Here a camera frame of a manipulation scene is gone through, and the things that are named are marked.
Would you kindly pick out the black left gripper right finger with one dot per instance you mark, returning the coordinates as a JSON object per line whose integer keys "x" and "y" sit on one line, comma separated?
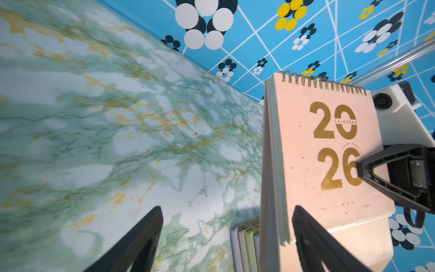
{"x": 319, "y": 244}

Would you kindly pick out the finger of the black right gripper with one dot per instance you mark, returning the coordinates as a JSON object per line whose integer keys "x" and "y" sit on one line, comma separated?
{"x": 404, "y": 173}

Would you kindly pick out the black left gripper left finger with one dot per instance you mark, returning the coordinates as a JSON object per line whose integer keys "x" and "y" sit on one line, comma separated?
{"x": 135, "y": 252}

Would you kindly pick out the green calendar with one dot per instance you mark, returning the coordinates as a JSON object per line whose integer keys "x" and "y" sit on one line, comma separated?
{"x": 251, "y": 232}

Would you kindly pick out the pink calendar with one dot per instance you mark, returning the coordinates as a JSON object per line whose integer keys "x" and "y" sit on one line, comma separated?
{"x": 243, "y": 248}
{"x": 315, "y": 132}

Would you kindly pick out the purple calendar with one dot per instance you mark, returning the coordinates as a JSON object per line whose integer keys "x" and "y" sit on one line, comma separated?
{"x": 234, "y": 236}
{"x": 256, "y": 247}

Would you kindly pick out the aluminium corner post right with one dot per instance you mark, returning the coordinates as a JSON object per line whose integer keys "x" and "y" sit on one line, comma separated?
{"x": 402, "y": 59}

